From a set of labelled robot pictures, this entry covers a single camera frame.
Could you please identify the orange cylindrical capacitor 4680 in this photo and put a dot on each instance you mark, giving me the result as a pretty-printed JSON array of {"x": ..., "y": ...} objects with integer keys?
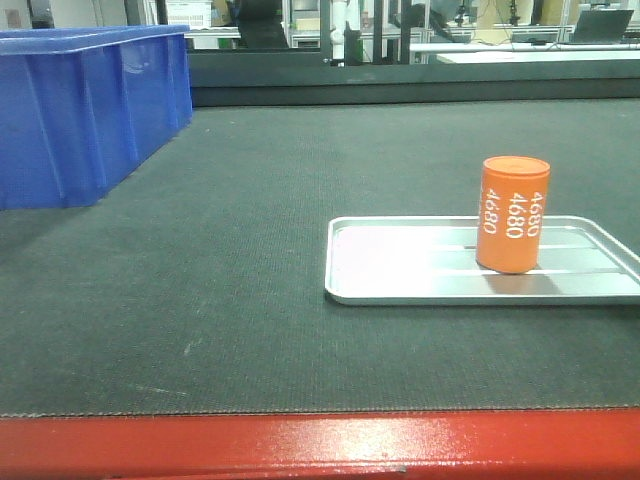
[{"x": 511, "y": 208}]

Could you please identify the blue crate on conveyor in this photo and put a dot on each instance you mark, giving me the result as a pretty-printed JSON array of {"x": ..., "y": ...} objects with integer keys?
[{"x": 82, "y": 108}]

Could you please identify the silver metal tray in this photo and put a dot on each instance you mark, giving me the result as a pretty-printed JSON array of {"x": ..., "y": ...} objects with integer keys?
[{"x": 431, "y": 260}]

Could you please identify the white background table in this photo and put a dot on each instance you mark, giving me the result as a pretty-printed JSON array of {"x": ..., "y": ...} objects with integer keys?
[{"x": 478, "y": 53}]

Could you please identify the laptop on background table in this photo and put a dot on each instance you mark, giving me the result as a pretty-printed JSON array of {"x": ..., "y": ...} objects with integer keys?
[{"x": 601, "y": 27}]

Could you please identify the red conveyor edge frame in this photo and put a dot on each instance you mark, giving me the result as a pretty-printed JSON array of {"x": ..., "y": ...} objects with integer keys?
[{"x": 499, "y": 444}]

